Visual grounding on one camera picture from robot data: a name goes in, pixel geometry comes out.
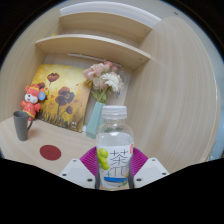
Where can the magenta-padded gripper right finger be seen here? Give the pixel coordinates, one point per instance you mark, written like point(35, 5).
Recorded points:
point(150, 171)

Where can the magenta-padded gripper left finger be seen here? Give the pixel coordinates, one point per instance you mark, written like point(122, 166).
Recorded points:
point(78, 171)

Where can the clear plastic drink bottle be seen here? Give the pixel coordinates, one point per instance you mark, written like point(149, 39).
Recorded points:
point(115, 153)

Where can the flat round red coaster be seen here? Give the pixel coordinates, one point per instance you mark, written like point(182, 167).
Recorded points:
point(50, 152)

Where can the teal faceted vase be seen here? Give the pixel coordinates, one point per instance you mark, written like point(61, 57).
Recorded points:
point(94, 123)

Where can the grey textured mug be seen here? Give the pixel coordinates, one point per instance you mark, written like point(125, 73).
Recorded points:
point(22, 126)

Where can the yellow poppy flower painting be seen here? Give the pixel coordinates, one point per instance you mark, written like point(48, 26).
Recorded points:
point(63, 96)

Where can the red plush mouse toy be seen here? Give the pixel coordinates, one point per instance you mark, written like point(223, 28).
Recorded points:
point(31, 100)

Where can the pink and white flower bouquet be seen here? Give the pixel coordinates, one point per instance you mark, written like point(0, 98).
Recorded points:
point(103, 78)

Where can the slim under-shelf light bar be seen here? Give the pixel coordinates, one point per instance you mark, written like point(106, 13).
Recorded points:
point(88, 57)

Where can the light wood shelf boards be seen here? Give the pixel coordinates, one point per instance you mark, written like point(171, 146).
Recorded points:
point(96, 46)

